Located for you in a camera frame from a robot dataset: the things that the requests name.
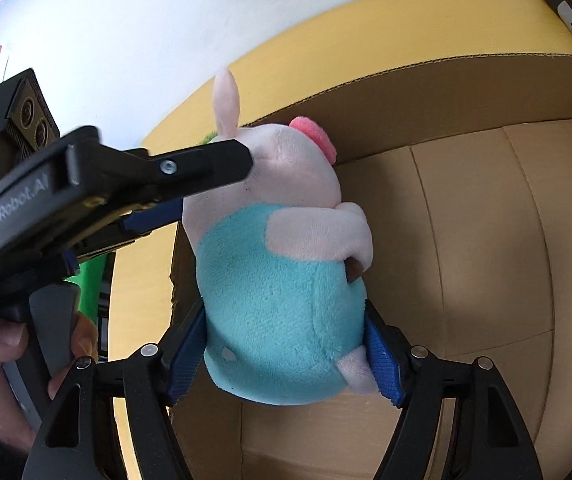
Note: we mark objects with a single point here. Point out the brown cardboard tray box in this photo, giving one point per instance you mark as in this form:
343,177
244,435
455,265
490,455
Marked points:
464,169

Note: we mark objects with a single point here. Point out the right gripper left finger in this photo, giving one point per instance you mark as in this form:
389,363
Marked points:
78,438

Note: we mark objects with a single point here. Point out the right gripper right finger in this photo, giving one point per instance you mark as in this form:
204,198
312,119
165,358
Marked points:
488,439

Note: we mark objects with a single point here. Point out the green cloth covered bench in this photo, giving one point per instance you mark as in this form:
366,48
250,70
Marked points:
90,280

